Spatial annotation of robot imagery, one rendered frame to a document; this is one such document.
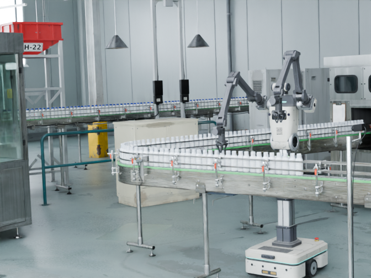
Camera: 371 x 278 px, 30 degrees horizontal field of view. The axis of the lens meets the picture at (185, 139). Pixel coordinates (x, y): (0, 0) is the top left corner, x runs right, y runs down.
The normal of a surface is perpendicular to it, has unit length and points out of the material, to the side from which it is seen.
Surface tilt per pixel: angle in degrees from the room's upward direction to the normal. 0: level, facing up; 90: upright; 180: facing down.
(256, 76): 90
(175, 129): 90
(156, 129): 90
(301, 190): 90
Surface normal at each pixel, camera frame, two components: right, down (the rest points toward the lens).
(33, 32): 0.57, 0.04
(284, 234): -0.60, 0.09
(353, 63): -0.82, 0.07
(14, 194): 0.79, 0.03
